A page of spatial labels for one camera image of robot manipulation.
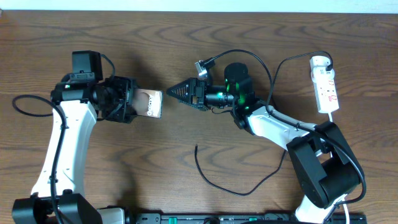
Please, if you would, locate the bronze Galaxy smartphone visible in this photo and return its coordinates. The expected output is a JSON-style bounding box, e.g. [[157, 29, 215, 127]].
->
[[133, 88, 163, 118]]

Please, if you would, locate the black USB charging cable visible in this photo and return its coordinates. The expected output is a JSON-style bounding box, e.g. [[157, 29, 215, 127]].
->
[[194, 50, 334, 197]]

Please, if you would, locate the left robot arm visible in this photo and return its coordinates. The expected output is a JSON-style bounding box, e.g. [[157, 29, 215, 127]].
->
[[12, 72, 137, 223]]

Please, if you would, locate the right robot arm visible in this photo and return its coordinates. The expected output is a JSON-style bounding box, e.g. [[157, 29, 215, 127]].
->
[[167, 62, 366, 223]]

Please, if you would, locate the white charger adapter plug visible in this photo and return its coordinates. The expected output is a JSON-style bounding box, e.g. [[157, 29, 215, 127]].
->
[[310, 55, 330, 69]]

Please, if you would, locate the white power strip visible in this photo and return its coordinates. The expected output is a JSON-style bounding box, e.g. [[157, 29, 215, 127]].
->
[[311, 67, 339, 114]]

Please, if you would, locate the left camera black cable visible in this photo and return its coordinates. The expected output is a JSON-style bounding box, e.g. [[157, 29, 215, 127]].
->
[[12, 53, 116, 224]]

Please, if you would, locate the camera black cable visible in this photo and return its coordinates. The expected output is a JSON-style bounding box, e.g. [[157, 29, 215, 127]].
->
[[12, 53, 116, 224], [203, 49, 367, 224]]

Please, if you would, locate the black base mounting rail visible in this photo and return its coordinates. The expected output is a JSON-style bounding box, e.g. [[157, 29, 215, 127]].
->
[[135, 210, 368, 224]]

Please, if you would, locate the white power strip cord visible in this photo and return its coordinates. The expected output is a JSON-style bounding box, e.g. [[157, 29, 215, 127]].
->
[[328, 112, 351, 224]]

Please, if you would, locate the right camera black cable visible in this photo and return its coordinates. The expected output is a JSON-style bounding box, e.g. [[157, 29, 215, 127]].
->
[[203, 49, 367, 224]]

